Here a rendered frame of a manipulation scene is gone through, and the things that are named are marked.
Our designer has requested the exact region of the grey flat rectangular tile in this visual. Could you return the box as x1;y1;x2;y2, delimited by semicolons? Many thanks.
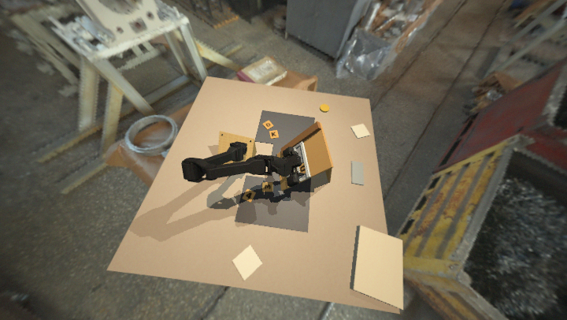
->
351;161;365;185

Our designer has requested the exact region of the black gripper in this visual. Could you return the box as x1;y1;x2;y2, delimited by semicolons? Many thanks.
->
281;147;304;187

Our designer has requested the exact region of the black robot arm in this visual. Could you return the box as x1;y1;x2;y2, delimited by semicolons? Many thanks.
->
181;141;302;183

